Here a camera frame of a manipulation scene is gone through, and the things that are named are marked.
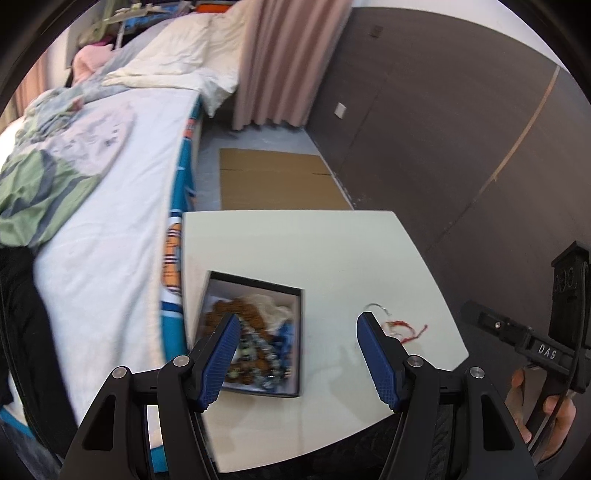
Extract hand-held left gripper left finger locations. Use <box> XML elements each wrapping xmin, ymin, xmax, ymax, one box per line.
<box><xmin>60</xmin><ymin>313</ymin><xmax>243</xmax><ymax>480</ymax></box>

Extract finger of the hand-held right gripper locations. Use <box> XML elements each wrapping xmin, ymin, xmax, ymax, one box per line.
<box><xmin>461</xmin><ymin>300</ymin><xmax>533</xmax><ymax>348</ymax></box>

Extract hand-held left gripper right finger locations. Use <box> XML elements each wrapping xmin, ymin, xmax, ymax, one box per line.
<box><xmin>355</xmin><ymin>311</ymin><xmax>541</xmax><ymax>480</ymax></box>

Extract red string bracelet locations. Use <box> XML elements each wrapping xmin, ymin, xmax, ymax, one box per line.
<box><xmin>380</xmin><ymin>318</ymin><xmax>428</xmax><ymax>345</ymax></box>

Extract pile of beaded bracelets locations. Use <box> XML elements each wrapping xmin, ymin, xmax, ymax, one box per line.
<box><xmin>223</xmin><ymin>320</ymin><xmax>297</xmax><ymax>387</ymax></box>

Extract black cardboard box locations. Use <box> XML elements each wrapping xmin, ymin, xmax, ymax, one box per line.
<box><xmin>187</xmin><ymin>270</ymin><xmax>306</xmax><ymax>399</ymax></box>

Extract small white cloth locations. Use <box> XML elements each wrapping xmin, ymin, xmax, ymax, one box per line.
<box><xmin>251</xmin><ymin>294</ymin><xmax>297</xmax><ymax>330</ymax></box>

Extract person's right hand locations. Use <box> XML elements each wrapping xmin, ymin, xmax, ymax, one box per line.
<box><xmin>503</xmin><ymin>369</ymin><xmax>578</xmax><ymax>463</ymax></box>

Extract white side table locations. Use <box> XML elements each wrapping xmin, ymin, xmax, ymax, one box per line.
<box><xmin>181</xmin><ymin>210</ymin><xmax>471</xmax><ymax>474</ymax></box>

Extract white bed cover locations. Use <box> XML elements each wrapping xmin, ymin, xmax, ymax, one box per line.
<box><xmin>31</xmin><ymin>85</ymin><xmax>204</xmax><ymax>462</ymax></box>

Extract flat cardboard sheet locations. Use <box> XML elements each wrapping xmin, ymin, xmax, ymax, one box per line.
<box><xmin>219</xmin><ymin>148</ymin><xmax>355</xmax><ymax>212</ymax></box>

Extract black garment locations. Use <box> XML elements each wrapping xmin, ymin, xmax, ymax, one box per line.
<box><xmin>0</xmin><ymin>246</ymin><xmax>80</xmax><ymax>445</ymax></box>

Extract green patterned clothing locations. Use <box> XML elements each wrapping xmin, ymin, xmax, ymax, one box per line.
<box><xmin>0</xmin><ymin>76</ymin><xmax>138</xmax><ymax>251</ymax></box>

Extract wide pink curtain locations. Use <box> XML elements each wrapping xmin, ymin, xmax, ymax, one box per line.
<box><xmin>230</xmin><ymin>0</ymin><xmax>355</xmax><ymax>132</ymax></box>

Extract white duvet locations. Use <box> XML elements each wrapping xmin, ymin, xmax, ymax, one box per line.
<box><xmin>102</xmin><ymin>0</ymin><xmax>251</xmax><ymax>93</ymax></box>

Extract pink plush toy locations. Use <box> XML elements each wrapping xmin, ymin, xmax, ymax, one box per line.
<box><xmin>73</xmin><ymin>42</ymin><xmax>115</xmax><ymax>85</ymax></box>

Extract narrow pink curtain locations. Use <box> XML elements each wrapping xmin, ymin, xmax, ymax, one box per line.
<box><xmin>9</xmin><ymin>59</ymin><xmax>50</xmax><ymax>126</ymax></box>

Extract white folding stand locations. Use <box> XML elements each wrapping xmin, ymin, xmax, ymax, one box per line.
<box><xmin>99</xmin><ymin>4</ymin><xmax>163</xmax><ymax>52</ymax></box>

